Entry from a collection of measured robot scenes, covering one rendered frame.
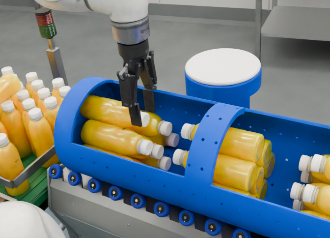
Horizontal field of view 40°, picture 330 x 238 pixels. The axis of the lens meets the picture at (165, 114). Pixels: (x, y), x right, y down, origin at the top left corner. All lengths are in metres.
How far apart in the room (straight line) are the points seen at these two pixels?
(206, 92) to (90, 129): 0.53
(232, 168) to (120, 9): 0.44
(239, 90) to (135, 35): 0.65
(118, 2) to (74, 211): 0.69
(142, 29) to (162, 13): 3.92
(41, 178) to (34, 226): 0.81
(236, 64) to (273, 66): 2.20
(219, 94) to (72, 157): 0.61
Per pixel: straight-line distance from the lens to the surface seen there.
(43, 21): 1.81
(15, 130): 1.58
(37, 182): 1.53
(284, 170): 1.27
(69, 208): 1.46
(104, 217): 1.38
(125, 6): 1.04
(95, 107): 1.28
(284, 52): 4.14
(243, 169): 1.07
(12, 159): 1.42
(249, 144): 1.08
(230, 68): 1.70
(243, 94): 1.65
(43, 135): 1.49
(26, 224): 0.74
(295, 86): 3.64
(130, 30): 1.06
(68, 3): 1.09
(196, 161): 1.05
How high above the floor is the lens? 1.84
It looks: 33 degrees down
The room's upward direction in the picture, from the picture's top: 7 degrees counter-clockwise
